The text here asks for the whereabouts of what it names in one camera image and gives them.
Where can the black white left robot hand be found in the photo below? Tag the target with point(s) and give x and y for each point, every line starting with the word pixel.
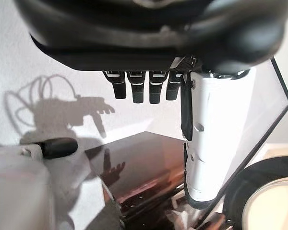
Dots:
pixel 144 36

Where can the round washing machine door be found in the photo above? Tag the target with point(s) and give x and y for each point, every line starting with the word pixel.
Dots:
pixel 240 191

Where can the brown acrylic stool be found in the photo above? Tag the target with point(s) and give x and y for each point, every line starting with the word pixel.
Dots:
pixel 144 167

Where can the white counter cabinet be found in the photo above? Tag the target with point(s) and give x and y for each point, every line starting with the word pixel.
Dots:
pixel 278 136

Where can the silver left robot leg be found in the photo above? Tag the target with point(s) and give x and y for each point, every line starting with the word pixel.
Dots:
pixel 19 187

